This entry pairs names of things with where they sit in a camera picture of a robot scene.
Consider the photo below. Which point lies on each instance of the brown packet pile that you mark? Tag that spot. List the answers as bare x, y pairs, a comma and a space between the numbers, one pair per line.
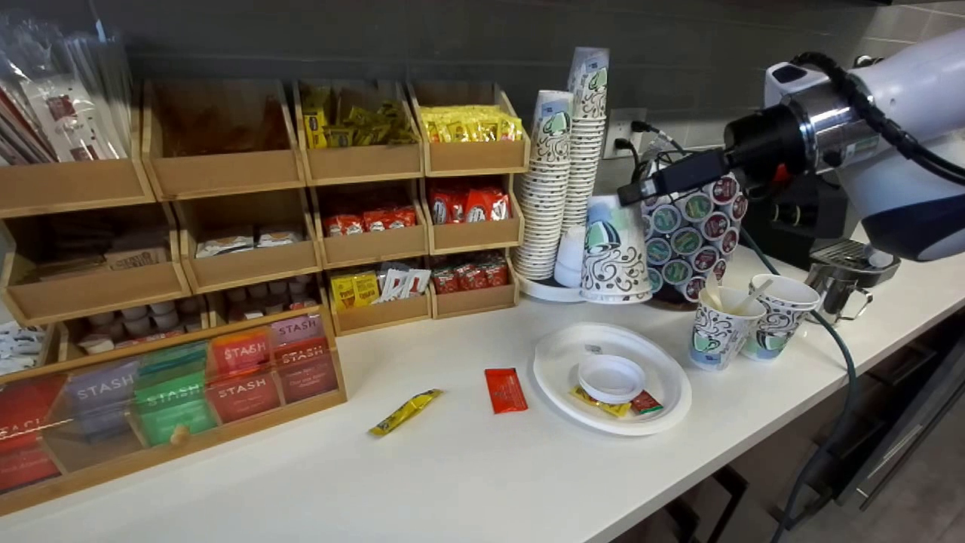
132, 255

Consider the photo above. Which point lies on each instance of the grey tea bag stack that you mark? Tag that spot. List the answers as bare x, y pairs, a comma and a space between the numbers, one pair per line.
101, 394

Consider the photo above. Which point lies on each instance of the upright printed paper cup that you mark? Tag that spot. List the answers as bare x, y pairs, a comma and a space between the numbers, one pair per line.
780, 326
716, 342

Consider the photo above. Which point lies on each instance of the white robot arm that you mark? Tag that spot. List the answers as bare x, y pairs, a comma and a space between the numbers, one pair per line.
914, 181

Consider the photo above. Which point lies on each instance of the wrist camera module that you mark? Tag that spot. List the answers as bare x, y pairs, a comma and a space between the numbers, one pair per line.
789, 77

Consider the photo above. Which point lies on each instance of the green tea bag stack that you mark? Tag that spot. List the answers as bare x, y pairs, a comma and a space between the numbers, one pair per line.
175, 396

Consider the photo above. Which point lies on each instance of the long yellow packet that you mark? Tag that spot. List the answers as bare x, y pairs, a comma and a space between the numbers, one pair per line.
409, 411

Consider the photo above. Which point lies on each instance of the black coffee machine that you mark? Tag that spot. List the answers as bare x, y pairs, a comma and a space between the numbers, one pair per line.
793, 229

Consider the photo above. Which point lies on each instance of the white dish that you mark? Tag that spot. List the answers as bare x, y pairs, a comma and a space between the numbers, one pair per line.
543, 292

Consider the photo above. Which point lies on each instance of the red tea bag stack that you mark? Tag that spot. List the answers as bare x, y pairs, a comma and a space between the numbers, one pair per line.
26, 442

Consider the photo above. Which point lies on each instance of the white packet pile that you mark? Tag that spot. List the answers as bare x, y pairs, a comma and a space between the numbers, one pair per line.
18, 348
228, 247
403, 281

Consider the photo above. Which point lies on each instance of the maroon tea bag stack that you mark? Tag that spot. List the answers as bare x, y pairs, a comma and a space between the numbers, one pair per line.
305, 363

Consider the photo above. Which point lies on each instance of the white plate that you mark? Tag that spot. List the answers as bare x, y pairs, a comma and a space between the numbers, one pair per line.
558, 387

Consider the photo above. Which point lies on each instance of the clear plastic bag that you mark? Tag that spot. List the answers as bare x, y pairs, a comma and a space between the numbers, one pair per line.
62, 100

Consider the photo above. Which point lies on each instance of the creamer cup pile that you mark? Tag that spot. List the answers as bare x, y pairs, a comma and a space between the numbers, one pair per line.
141, 322

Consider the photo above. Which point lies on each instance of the orange tea bag stack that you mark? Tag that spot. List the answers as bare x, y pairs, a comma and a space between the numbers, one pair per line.
246, 378

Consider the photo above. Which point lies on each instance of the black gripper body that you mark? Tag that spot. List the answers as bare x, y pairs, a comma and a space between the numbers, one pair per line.
759, 147

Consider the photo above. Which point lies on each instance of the white cup lid stack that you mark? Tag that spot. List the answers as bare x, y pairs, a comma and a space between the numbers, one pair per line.
568, 259

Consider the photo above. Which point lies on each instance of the yellow packet pile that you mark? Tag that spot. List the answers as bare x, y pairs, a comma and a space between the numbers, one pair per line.
355, 292
467, 123

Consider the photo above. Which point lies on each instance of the white wall outlet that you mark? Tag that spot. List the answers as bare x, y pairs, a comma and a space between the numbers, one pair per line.
623, 147

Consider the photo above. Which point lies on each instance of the wooden condiment organizer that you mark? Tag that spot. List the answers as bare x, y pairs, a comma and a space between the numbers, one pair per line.
230, 174

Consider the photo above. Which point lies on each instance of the small white lid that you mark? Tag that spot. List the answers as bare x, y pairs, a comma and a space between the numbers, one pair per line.
610, 382

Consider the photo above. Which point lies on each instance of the olive packet pile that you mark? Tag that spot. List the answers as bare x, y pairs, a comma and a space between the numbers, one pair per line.
364, 123

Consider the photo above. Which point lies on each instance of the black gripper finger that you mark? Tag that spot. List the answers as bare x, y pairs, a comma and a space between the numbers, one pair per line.
672, 176

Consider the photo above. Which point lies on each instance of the wooden tea box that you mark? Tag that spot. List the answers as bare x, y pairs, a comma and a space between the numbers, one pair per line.
341, 365

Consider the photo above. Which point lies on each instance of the white coffee pod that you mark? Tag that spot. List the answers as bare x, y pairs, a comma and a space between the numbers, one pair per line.
886, 261

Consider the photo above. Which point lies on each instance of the red packet pile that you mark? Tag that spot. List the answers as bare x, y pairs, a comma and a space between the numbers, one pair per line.
371, 220
467, 203
472, 277

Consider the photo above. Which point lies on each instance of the dark pod pile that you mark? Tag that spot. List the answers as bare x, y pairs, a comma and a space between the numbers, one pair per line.
265, 301

